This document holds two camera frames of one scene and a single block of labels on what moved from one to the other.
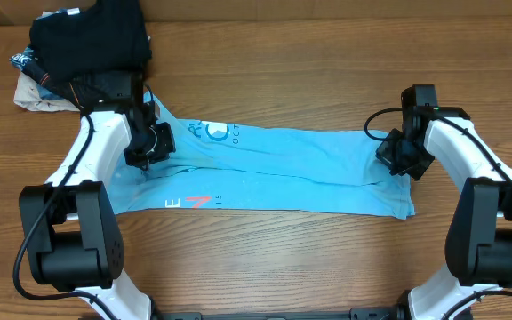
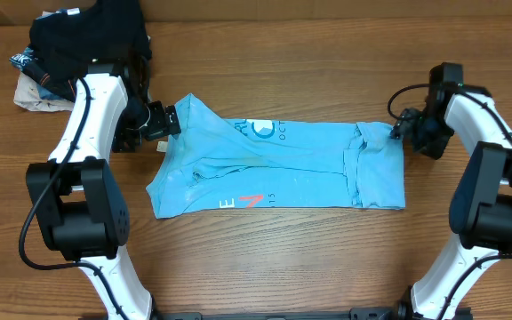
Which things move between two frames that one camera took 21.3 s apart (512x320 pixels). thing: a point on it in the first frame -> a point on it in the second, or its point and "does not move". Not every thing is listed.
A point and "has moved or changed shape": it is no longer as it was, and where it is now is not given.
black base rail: [395, 313] does not move
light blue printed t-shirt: [222, 167] has moved or changed shape
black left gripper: [166, 145] -> [161, 125]
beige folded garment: [27, 95] does not move
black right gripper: [384, 156] -> [401, 130]
